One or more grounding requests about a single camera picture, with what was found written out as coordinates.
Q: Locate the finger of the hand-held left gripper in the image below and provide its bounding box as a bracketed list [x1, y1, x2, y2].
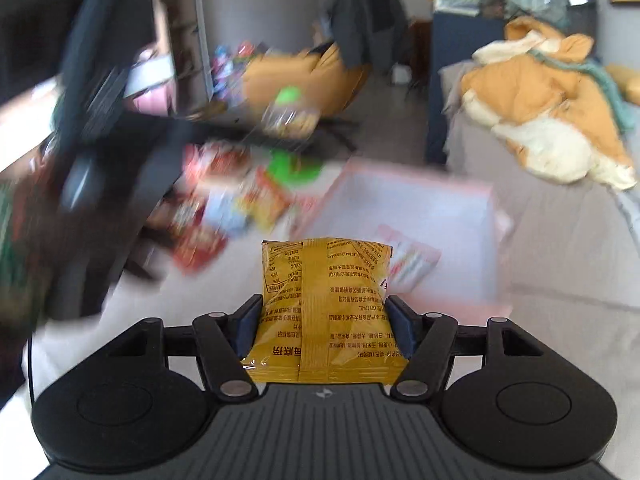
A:
[120, 109, 236, 231]

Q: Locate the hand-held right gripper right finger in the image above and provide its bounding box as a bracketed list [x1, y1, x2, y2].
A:
[385, 295, 544, 404]

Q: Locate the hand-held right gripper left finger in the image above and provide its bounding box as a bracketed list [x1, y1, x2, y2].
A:
[107, 295, 264, 404]

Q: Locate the white pink snack packet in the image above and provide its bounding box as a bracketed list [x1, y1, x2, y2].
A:
[375, 225, 442, 292]

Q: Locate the pile of snack packets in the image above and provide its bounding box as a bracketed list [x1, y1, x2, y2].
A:
[145, 140, 321, 273]

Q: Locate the yellow snack packet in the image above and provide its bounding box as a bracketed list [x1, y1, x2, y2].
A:
[241, 238, 412, 385]

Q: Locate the pink cardboard box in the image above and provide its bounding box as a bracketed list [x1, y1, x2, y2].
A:
[292, 160, 516, 311]

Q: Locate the white tablecloth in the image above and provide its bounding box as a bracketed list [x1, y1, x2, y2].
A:
[22, 180, 640, 480]

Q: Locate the colourful toy bottle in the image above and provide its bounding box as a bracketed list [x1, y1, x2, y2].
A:
[235, 41, 262, 77]
[211, 45, 236, 97]

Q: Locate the green candy dispenser toy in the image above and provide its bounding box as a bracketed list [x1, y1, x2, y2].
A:
[260, 86, 325, 187]

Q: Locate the wooden bookshelf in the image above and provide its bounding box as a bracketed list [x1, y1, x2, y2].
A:
[152, 0, 217, 113]

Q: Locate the yellow swivel chair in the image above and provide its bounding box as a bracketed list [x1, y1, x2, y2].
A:
[240, 42, 372, 151]

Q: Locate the dark jacket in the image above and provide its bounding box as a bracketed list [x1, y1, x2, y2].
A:
[327, 0, 411, 77]

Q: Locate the orange cream quilt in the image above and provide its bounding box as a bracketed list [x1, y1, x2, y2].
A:
[457, 16, 638, 191]

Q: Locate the dark wooden cabinet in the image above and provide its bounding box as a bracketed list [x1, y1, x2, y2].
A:
[409, 20, 434, 87]

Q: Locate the teal knitted scarf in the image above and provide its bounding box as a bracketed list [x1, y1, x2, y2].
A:
[530, 47, 637, 133]

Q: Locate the yellow pillow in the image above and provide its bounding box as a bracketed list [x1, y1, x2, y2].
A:
[607, 65, 640, 107]

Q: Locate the black cable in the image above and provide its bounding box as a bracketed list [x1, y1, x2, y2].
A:
[27, 332, 37, 404]

